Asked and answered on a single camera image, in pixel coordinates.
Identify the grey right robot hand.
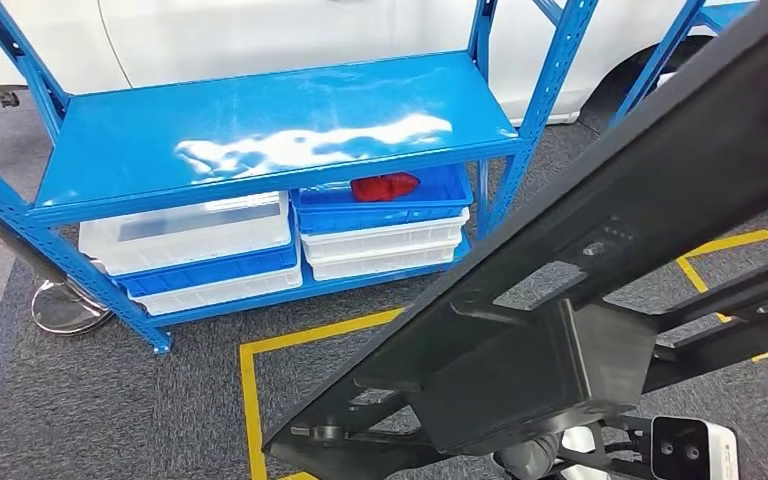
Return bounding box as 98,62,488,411
493,433,561,480

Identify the black plastic panel part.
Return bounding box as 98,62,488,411
261,0,768,480

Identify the red part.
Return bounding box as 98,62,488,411
349,171,422,204

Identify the blue metal shelf rack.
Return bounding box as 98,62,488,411
0,0,601,356

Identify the white plastic bin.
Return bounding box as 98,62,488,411
128,261,306,318
299,207,471,264
77,190,293,278
305,239,463,283

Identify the blue rack with casters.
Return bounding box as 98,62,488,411
607,0,760,129

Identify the chrome stanchion base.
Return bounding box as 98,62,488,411
0,192,116,337

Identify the white car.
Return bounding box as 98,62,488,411
0,0,760,134

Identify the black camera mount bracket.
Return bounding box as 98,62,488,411
552,415,657,480

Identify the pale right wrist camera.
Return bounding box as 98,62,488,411
650,415,740,480

